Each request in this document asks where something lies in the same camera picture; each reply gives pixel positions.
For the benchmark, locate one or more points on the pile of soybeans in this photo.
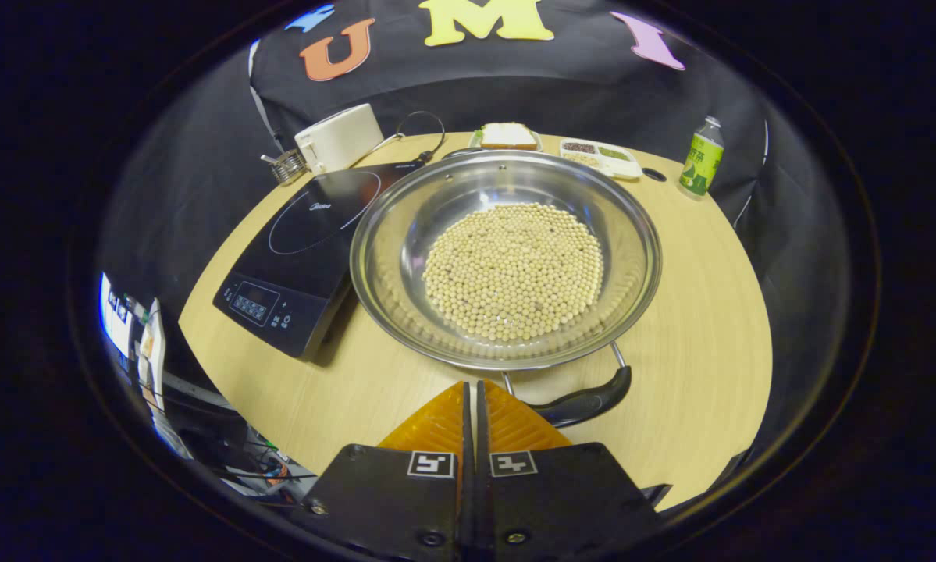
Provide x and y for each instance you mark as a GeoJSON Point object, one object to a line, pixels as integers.
{"type": "Point", "coordinates": [514, 273]}

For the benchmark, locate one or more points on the green drink bottle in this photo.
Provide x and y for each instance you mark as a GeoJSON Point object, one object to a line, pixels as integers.
{"type": "Point", "coordinates": [700, 164]}

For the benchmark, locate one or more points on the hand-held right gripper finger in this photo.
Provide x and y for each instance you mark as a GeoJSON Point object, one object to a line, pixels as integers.
{"type": "Point", "coordinates": [466, 460]}
{"type": "Point", "coordinates": [482, 460]}

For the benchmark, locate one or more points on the white toaster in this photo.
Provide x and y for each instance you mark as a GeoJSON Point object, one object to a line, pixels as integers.
{"type": "Point", "coordinates": [343, 136]}

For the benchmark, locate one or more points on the white divided dish of beans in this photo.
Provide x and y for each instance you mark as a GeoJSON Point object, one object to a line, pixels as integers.
{"type": "Point", "coordinates": [624, 165]}

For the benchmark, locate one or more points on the sandwich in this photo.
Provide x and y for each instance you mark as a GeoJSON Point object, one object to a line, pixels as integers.
{"type": "Point", "coordinates": [508, 135]}

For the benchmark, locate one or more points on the white equipment rack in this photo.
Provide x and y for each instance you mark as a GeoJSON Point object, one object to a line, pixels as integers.
{"type": "Point", "coordinates": [151, 351]}

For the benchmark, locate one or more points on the black induction cooktop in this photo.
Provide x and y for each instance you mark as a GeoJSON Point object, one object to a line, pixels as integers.
{"type": "Point", "coordinates": [296, 265]}

